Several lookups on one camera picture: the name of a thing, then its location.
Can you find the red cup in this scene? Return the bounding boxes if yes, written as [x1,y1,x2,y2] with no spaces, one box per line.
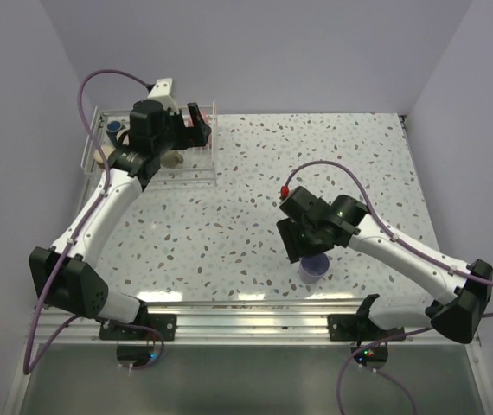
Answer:
[187,112,213,148]

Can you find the small olive mug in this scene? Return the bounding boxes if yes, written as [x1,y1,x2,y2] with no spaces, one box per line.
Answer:
[160,150,184,169]

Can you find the purple cup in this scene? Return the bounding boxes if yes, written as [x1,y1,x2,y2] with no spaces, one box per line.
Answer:
[298,253,330,284]

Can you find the blue cup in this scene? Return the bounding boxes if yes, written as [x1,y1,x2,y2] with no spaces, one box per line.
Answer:
[106,120,124,142]

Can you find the steel cup with brown sleeve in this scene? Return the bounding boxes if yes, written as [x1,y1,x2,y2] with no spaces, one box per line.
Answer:
[93,145,114,169]

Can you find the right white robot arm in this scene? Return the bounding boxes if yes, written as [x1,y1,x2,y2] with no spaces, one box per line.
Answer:
[277,187,493,344]

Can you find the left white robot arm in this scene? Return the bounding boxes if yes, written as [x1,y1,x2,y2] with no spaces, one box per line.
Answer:
[29,99,211,340]

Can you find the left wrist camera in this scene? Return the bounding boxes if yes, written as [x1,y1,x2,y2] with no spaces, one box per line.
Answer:
[146,78,179,114]

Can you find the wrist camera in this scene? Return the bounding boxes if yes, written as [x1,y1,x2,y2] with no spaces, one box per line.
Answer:
[146,78,179,114]
[280,186,292,202]

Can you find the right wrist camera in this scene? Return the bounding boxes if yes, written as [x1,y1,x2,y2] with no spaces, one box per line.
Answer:
[280,186,292,202]

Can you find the white wire dish rack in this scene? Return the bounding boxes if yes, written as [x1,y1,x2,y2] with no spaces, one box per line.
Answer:
[91,102,218,190]

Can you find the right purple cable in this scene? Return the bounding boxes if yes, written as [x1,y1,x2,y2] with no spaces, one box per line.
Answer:
[283,160,493,415]

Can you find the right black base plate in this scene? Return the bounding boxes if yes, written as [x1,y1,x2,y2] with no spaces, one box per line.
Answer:
[327,294,407,345]

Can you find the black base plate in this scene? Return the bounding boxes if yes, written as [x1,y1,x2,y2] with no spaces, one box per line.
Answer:
[327,294,407,345]
[99,313,177,342]

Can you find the aluminium rail frame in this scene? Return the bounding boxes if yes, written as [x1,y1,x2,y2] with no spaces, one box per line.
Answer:
[4,292,493,414]

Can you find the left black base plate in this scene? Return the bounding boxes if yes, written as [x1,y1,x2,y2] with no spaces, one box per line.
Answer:
[99,313,177,342]

